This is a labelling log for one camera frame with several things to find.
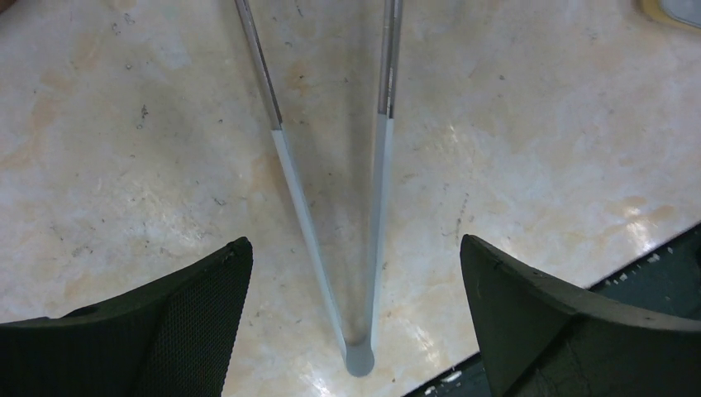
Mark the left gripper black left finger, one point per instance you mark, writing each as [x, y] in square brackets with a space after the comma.
[171, 337]

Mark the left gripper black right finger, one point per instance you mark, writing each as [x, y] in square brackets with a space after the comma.
[539, 335]

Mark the steel serving tongs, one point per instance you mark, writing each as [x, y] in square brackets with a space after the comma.
[359, 357]

